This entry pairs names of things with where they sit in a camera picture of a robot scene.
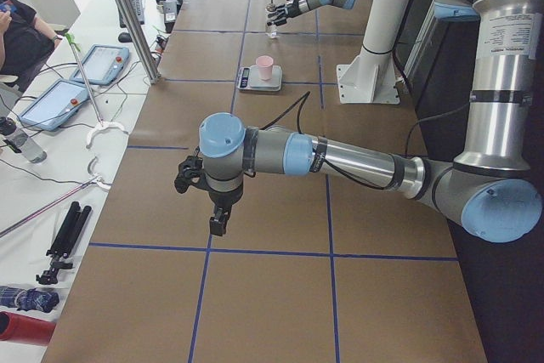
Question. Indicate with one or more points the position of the white pillar with base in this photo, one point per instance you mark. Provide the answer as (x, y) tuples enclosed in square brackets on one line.
[(370, 78)]

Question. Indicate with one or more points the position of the aluminium frame post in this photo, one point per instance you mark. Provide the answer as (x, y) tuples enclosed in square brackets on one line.
[(138, 37)]

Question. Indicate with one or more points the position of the grabber stick green handle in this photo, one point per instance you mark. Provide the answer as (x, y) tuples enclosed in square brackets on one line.
[(102, 124)]

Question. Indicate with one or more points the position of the black keyboard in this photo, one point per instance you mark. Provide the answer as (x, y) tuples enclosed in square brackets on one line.
[(138, 8)]

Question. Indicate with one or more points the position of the teach pendant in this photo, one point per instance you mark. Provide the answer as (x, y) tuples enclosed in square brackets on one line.
[(103, 63), (54, 106)]

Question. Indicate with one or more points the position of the blue folded umbrella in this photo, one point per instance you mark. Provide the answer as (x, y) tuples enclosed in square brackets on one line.
[(28, 299)]

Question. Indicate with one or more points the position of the seated person black shirt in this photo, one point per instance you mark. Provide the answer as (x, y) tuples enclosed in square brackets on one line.
[(26, 42)]

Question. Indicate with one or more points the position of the digital kitchen scale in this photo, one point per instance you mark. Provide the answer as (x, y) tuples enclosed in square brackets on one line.
[(249, 79)]

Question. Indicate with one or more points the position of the near teach pendant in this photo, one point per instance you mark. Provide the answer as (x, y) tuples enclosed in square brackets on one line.
[(54, 106)]

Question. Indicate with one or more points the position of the red bottle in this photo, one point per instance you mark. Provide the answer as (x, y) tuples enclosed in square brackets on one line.
[(24, 329)]

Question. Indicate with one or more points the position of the pink plastic cup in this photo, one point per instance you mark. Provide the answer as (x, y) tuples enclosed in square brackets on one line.
[(265, 64)]

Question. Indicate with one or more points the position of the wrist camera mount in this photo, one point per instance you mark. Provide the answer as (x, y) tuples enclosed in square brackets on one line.
[(190, 173)]

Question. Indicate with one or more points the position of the far teach pendant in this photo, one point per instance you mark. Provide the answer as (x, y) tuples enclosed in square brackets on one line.
[(103, 63)]

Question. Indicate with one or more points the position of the black computer mouse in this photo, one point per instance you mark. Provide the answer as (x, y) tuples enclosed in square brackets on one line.
[(124, 37)]

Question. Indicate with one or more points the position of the black folded tripod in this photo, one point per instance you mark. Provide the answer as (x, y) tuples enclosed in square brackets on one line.
[(64, 243)]

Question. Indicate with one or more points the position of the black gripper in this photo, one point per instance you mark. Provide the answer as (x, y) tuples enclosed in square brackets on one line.
[(290, 6), (223, 198)]

